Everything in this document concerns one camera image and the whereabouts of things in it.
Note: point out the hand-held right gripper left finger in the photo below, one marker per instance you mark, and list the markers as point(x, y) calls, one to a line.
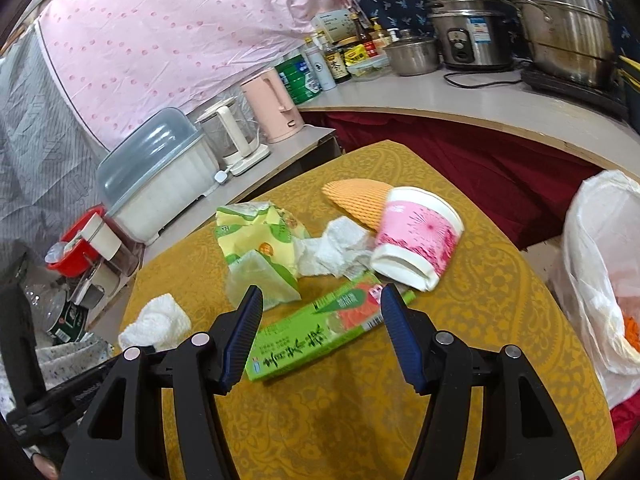
point(245, 340)

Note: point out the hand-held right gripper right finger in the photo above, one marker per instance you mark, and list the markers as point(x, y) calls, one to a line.
point(400, 340)

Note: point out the pale green plastic wrapper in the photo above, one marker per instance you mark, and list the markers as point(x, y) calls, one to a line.
point(260, 280)

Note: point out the green carton box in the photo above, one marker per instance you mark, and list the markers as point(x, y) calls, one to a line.
point(320, 332)

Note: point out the white tissue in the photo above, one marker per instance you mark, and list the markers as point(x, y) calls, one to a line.
point(155, 322)
point(330, 250)

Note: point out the pink paper cup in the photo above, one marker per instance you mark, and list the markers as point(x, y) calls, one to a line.
point(417, 240)

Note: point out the yellow green snack packet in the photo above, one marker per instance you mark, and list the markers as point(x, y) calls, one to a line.
point(255, 232)

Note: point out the trash bin with white liner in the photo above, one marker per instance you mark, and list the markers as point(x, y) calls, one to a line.
point(600, 270)

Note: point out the white speckled cloth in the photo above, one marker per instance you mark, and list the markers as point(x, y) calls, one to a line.
point(70, 360)

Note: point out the green label jar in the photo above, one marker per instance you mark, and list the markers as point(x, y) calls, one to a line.
point(67, 317)

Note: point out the clear plastic container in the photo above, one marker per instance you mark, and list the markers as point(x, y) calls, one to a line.
point(107, 270)

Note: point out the red bowl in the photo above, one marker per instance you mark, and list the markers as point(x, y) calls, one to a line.
point(75, 245)

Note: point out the white plug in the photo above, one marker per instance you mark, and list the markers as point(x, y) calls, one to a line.
point(221, 176)

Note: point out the white cup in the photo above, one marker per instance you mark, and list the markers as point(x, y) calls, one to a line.
point(102, 232)

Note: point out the white dish box grey lid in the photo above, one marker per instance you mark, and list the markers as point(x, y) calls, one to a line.
point(155, 185)

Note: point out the pink electric kettle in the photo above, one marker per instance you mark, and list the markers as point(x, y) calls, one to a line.
point(272, 105)

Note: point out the grey patterned cloth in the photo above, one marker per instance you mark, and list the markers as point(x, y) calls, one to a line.
point(40, 160)

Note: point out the green tin can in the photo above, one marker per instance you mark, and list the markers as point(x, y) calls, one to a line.
point(295, 77)

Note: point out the yellow lid food container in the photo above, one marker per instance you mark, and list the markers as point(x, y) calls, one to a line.
point(362, 62)

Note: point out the white bottle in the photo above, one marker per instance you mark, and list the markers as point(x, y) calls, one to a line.
point(317, 65)

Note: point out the small steel pot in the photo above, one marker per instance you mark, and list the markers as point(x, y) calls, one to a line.
point(412, 55)

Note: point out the dark soy sauce bottle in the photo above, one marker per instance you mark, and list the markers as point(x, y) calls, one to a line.
point(335, 60)

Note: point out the black induction cooktop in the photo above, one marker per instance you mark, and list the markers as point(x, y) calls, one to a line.
point(570, 87)

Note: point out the small brown sauce bottle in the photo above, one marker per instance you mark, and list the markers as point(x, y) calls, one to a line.
point(380, 35)

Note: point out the dark bottle with red label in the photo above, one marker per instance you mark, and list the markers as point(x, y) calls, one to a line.
point(362, 35)

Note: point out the pink dotted cloth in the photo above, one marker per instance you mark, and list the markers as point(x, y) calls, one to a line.
point(175, 35)

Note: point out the steel rice cooker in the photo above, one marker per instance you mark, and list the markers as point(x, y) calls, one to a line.
point(470, 30)

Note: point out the large steel steamer pot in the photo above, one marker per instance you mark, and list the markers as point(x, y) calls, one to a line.
point(560, 20)

